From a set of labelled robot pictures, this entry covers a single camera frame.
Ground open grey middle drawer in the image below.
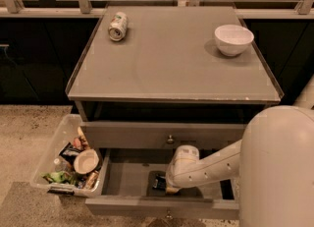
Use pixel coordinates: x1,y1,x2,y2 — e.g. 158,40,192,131
85,149,238,220

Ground white ceramic bowl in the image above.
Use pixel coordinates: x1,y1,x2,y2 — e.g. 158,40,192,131
214,25,254,57

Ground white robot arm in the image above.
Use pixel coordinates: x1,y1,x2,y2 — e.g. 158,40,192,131
166,105,314,227

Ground grey drawer cabinet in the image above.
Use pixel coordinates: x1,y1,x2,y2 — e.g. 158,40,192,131
65,5,285,220

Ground clear plastic bottle in bin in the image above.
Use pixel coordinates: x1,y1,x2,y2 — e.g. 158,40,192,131
54,157,73,172

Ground white paper bowl in bin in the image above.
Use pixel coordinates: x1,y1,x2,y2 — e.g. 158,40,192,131
74,149,99,175

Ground crushed green soda can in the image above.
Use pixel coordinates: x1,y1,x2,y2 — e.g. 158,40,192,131
108,12,129,41

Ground dark snack packet in bin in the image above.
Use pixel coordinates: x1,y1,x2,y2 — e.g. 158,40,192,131
59,142,80,165

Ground orange snack bar in bin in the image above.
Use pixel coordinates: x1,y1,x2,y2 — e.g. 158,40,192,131
84,171,99,190

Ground blue rxbar blueberry packet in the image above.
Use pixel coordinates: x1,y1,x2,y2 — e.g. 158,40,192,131
152,174,167,191

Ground metal window railing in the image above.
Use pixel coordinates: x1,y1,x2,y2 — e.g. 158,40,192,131
0,0,314,19

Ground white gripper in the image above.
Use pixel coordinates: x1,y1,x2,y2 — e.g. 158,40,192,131
166,145,199,195

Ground closed grey top drawer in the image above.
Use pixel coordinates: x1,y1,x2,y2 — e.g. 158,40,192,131
80,121,246,149

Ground clear plastic storage bin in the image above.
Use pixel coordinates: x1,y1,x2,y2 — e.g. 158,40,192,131
30,114,109,198

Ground green snack bag in bin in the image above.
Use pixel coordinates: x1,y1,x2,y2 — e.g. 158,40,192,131
41,171,76,185

